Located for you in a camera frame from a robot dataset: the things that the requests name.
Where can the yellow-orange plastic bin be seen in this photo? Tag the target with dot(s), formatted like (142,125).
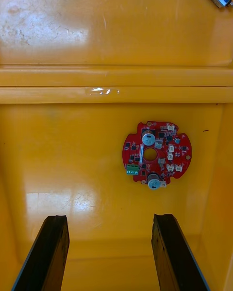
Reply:
(72,150)
(121,29)

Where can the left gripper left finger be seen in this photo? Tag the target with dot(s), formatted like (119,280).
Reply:
(46,259)

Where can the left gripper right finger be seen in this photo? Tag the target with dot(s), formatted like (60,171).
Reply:
(174,259)

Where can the round red circuit board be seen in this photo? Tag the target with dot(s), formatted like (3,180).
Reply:
(136,150)

